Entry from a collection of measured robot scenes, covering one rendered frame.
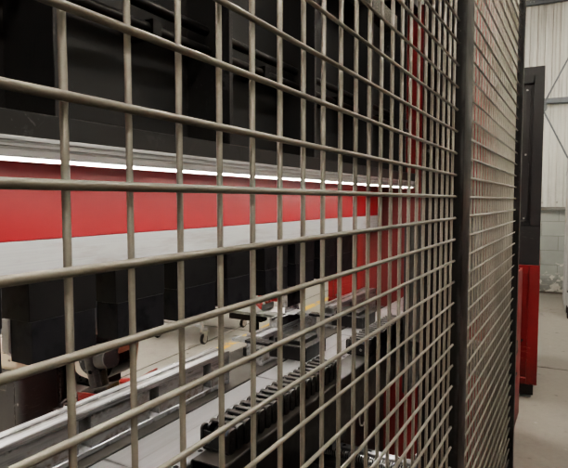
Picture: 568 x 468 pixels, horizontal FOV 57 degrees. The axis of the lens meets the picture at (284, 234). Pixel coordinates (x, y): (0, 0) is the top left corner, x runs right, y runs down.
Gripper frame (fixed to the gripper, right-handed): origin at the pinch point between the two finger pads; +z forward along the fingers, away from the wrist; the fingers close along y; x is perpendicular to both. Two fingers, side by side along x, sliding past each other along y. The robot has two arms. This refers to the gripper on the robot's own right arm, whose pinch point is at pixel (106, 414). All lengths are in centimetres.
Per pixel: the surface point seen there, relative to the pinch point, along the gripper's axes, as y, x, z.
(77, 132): 67, -69, -60
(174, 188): 108, -118, -38
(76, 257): 46, -52, -44
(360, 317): 79, 31, -10
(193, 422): 62, -50, -9
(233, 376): 43.0, 6.0, -3.7
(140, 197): 53, -35, -55
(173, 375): 42.3, -23.0, -12.8
